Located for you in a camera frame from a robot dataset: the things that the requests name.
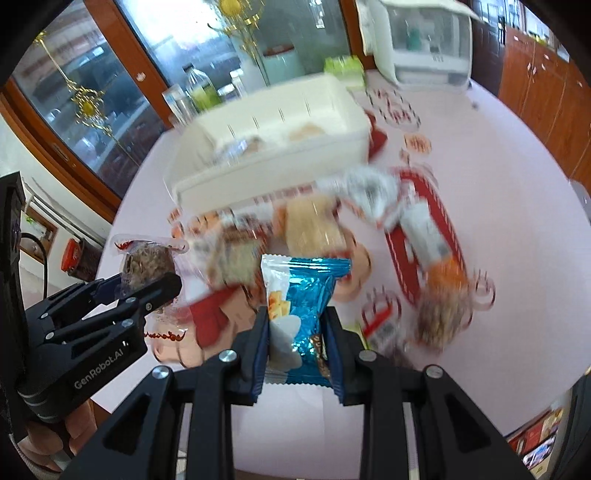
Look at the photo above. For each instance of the green tissue pack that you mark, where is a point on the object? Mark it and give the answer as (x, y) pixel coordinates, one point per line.
(344, 69)

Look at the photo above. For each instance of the person's left hand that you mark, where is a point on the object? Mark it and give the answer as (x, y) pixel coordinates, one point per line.
(51, 438)

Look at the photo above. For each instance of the pink printed tablecloth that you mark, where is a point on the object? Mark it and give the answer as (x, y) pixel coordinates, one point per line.
(498, 194)

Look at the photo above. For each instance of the red snack packet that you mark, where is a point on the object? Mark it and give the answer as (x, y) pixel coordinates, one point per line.
(210, 318)

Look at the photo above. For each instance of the golden decorative branch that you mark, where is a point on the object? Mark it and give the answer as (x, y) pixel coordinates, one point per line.
(244, 27)

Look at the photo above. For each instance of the beige wafer snack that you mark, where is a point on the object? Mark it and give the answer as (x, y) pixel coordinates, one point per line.
(314, 226)

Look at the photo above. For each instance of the clear-wrapped snack in box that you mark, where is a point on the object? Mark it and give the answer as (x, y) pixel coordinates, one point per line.
(240, 150)

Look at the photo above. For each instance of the clear glass cup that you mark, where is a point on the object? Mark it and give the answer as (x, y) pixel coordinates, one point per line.
(179, 106)

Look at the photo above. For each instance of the white and orange packet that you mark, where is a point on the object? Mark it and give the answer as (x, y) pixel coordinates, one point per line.
(429, 240)

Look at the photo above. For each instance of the glass-door wooden cabinet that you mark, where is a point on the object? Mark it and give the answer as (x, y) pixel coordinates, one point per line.
(115, 60)

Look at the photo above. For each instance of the clear-wrapped brown snack bar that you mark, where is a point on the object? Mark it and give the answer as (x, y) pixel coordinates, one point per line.
(147, 261)

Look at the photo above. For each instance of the white grey barcode packet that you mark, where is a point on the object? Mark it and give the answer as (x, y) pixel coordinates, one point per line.
(364, 191)

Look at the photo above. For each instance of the clear bottle with green label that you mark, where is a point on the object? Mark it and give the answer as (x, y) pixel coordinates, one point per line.
(201, 90)

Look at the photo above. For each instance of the white countertop appliance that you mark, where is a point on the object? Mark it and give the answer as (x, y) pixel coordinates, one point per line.
(415, 41)

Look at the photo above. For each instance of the brown granola snack bar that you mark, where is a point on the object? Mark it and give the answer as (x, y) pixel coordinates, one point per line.
(443, 318)

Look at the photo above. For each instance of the clear packet with brown biscuit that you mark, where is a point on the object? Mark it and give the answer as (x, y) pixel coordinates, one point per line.
(231, 258)

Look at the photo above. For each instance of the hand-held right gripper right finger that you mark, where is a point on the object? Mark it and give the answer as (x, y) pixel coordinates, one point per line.
(335, 369)

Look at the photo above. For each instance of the blue foil snack packet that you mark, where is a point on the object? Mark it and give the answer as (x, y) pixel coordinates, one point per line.
(304, 300)

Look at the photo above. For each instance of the pale jar with red lid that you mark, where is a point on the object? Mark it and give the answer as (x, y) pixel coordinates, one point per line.
(284, 64)

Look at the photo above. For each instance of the white plastic storage box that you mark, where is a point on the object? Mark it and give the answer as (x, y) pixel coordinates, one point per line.
(277, 110)

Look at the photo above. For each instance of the colourful printed box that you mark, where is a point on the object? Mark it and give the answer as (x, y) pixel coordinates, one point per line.
(540, 438)

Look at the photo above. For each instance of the brown wooden cabinet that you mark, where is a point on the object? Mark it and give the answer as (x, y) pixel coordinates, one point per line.
(540, 92)

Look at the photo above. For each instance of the red container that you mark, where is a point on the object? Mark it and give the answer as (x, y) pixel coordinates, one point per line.
(78, 258)

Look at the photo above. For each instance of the golden hanging ornament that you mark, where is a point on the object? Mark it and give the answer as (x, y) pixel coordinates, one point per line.
(87, 106)

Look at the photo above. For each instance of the red and white packet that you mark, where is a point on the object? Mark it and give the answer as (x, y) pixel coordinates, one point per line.
(381, 323)

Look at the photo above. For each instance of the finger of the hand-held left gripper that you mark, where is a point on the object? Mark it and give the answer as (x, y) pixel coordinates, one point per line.
(157, 288)
(104, 290)

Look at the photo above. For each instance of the small white-capped bottle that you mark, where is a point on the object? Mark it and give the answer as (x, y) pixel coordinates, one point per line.
(231, 87)

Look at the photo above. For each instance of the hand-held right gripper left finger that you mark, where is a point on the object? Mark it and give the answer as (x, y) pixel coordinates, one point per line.
(257, 369)

